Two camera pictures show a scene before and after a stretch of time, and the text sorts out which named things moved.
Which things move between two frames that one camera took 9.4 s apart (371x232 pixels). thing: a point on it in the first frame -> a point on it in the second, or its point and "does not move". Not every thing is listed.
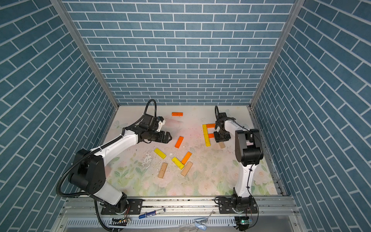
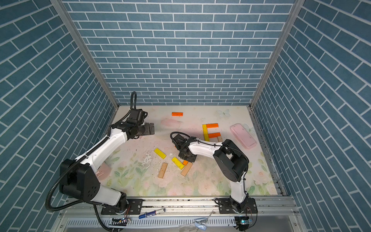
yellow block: (162, 155) does not move
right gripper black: (218, 139) -> (180, 155)
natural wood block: (163, 170) does not move
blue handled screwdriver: (150, 213) does not move
